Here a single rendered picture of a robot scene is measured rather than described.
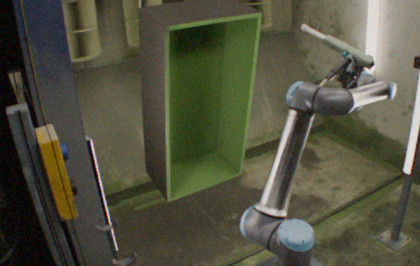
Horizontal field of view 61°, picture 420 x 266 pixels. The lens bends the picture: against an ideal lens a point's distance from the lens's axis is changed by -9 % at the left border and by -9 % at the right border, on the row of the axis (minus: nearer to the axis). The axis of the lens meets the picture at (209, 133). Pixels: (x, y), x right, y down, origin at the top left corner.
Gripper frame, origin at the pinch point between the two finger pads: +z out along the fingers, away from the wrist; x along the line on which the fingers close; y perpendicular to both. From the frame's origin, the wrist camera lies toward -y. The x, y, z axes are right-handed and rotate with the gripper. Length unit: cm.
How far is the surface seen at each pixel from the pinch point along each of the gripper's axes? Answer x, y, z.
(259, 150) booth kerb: 121, 30, -179
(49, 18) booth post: 39, 95, 83
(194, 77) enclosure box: 94, 51, -32
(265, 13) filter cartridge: 169, -54, -87
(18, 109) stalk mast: -11, 114, 88
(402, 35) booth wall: 58, -115, -106
